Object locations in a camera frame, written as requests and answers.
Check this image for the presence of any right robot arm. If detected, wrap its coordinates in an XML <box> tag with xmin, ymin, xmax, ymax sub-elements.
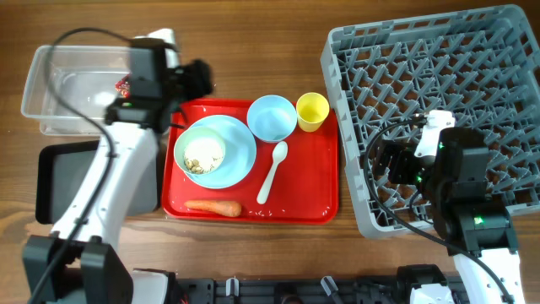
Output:
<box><xmin>404</xmin><ymin>128</ymin><xmax>525</xmax><ymax>303</ymax></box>

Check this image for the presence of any red serving tray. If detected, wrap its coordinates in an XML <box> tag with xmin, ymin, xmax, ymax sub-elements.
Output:
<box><xmin>161</xmin><ymin>98</ymin><xmax>339</xmax><ymax>225</ymax></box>

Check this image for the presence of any clear plastic bin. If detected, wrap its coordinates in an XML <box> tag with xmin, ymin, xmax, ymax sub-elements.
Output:
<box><xmin>21</xmin><ymin>46</ymin><xmax>129</xmax><ymax>136</ymax></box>

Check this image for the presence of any black plastic tray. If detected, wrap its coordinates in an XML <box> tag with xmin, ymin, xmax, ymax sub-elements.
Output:
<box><xmin>35</xmin><ymin>140</ymin><xmax>165</xmax><ymax>225</ymax></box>

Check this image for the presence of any grey dishwasher rack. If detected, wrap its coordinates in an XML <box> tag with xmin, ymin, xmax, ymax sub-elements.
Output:
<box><xmin>321</xmin><ymin>5</ymin><xmax>539</xmax><ymax>239</ymax></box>

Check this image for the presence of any light blue plate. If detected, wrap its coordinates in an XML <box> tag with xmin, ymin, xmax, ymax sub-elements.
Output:
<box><xmin>187</xmin><ymin>115</ymin><xmax>257</xmax><ymax>189</ymax></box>

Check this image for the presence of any white plastic spoon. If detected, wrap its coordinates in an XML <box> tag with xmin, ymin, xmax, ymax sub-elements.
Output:
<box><xmin>256</xmin><ymin>141</ymin><xmax>289</xmax><ymax>204</ymax></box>

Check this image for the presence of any orange carrot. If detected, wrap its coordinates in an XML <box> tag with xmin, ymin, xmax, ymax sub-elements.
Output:
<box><xmin>184</xmin><ymin>200</ymin><xmax>242</xmax><ymax>217</ymax></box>

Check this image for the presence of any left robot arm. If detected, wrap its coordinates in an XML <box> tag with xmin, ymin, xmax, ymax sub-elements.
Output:
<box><xmin>23</xmin><ymin>37</ymin><xmax>213</xmax><ymax>303</ymax></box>

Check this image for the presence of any yellow plastic cup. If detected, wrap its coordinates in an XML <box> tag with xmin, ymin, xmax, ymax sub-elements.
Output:
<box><xmin>295</xmin><ymin>92</ymin><xmax>330</xmax><ymax>133</ymax></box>

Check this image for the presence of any green bowl with food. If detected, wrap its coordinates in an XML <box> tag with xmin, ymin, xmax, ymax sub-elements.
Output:
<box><xmin>173</xmin><ymin>127</ymin><xmax>226</xmax><ymax>176</ymax></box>

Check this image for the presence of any light blue bowl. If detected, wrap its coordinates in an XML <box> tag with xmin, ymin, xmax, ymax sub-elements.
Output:
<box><xmin>246</xmin><ymin>95</ymin><xmax>297</xmax><ymax>143</ymax></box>

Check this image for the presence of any red snack wrapper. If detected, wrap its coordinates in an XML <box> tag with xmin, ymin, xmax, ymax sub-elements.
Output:
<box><xmin>115</xmin><ymin>75</ymin><xmax>130</xmax><ymax>98</ymax></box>

